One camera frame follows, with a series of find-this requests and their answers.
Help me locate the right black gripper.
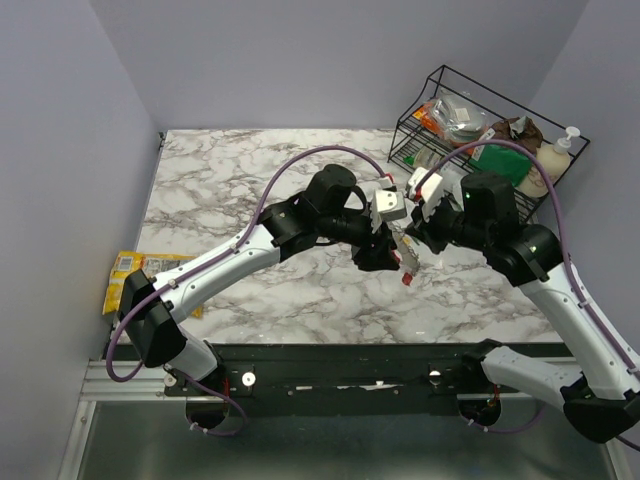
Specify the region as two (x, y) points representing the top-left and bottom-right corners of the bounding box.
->
(405, 191), (490, 255)

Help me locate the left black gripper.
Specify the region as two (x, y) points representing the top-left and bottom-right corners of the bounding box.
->
(318, 210), (401, 274)

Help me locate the keyring with keys red tag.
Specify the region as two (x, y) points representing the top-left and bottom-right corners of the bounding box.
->
(389, 222), (420, 286)

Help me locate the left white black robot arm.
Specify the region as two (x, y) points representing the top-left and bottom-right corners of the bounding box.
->
(117, 164), (406, 395)

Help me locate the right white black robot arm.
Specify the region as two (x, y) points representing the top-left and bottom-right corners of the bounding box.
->
(406, 168), (639, 443)

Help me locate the green white snack packet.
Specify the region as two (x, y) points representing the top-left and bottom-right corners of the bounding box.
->
(402, 146), (444, 171)

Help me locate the green brown snack bag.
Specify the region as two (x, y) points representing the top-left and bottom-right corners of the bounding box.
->
(470, 116), (543, 187)

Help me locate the silver foil bag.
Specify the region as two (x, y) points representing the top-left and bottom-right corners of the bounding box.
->
(427, 93), (488, 145)

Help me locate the orange snack bag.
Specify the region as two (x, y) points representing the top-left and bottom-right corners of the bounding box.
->
(413, 99), (467, 147)

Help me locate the white pump soap bottle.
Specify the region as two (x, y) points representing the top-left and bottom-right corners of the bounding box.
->
(517, 126), (581, 198)

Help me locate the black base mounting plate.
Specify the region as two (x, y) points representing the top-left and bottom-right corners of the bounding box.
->
(161, 341), (520, 420)

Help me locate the yellow snack bag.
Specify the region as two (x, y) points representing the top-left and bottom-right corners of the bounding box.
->
(102, 249), (206, 320)

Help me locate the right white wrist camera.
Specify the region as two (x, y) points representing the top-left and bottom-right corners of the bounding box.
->
(405, 167), (445, 221)

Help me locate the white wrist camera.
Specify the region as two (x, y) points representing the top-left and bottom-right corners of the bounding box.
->
(405, 167), (445, 221)
(370, 189), (407, 233)

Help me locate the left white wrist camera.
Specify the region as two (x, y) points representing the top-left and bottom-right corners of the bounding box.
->
(370, 189), (407, 233)

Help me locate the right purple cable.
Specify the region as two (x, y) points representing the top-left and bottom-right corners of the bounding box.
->
(414, 139), (640, 371)

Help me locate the black wire rack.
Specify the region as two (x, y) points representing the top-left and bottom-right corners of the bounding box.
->
(389, 65), (590, 223)

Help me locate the aluminium frame rail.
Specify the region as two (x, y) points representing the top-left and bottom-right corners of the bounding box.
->
(57, 362), (169, 480)

